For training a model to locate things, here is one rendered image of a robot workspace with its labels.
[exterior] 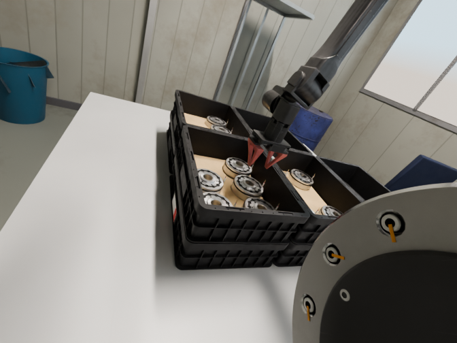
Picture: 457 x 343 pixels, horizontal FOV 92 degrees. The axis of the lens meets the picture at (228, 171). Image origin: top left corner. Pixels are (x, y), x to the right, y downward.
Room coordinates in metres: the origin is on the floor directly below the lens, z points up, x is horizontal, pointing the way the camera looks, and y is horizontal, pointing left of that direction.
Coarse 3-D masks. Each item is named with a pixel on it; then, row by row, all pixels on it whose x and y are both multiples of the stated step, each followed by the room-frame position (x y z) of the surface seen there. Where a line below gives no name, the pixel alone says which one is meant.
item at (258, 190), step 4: (236, 176) 0.62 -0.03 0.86; (240, 176) 0.63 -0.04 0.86; (244, 176) 0.65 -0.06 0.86; (248, 176) 0.66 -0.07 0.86; (236, 180) 0.60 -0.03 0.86; (240, 180) 0.61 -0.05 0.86; (256, 180) 0.65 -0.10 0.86; (236, 184) 0.58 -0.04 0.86; (240, 184) 0.59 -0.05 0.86; (256, 184) 0.63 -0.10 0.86; (260, 184) 0.64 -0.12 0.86; (240, 188) 0.57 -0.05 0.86; (244, 188) 0.58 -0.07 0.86; (248, 188) 0.59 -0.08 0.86; (256, 188) 0.61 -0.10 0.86; (260, 188) 0.62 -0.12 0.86; (244, 192) 0.56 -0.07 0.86; (248, 192) 0.57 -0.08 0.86; (252, 192) 0.58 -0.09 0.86; (256, 192) 0.59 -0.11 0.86; (260, 192) 0.59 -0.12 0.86
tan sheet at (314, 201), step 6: (294, 186) 0.79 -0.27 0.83; (300, 192) 0.77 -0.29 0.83; (306, 192) 0.79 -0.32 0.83; (312, 192) 0.81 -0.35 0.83; (306, 198) 0.74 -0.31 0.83; (312, 198) 0.76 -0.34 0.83; (318, 198) 0.78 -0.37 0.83; (312, 204) 0.72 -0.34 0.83; (318, 204) 0.74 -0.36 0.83; (324, 204) 0.76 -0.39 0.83; (312, 210) 0.67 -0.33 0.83; (318, 210) 0.69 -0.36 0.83
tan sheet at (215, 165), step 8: (200, 160) 0.68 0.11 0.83; (208, 160) 0.71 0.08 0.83; (216, 160) 0.73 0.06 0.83; (224, 160) 0.76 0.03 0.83; (208, 168) 0.65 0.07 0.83; (216, 168) 0.67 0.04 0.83; (224, 176) 0.65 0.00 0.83; (224, 184) 0.60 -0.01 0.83; (224, 192) 0.56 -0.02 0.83; (232, 192) 0.58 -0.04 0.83; (232, 200) 0.54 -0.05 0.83; (240, 200) 0.55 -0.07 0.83
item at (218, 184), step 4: (200, 168) 0.58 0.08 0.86; (200, 172) 0.56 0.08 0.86; (208, 172) 0.58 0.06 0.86; (212, 172) 0.59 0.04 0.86; (216, 176) 0.58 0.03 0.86; (200, 180) 0.52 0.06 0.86; (216, 180) 0.55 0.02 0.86; (220, 180) 0.56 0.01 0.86; (204, 184) 0.51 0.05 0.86; (208, 184) 0.52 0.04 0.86; (212, 184) 0.52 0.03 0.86; (216, 184) 0.54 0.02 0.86; (220, 184) 0.54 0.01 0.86; (204, 188) 0.49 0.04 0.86; (208, 188) 0.50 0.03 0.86; (212, 188) 0.51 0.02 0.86; (216, 188) 0.52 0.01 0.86; (220, 188) 0.53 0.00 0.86
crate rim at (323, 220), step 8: (264, 144) 0.82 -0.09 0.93; (296, 152) 0.90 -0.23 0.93; (304, 152) 0.93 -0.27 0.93; (336, 176) 0.82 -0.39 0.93; (344, 184) 0.77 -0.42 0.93; (296, 192) 0.56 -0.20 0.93; (352, 192) 0.74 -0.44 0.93; (360, 200) 0.70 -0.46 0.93; (312, 216) 0.48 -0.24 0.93; (320, 216) 0.49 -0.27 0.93; (328, 216) 0.51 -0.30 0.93; (336, 216) 0.52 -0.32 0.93; (312, 224) 0.48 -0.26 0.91; (320, 224) 0.49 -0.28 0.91; (328, 224) 0.50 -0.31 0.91
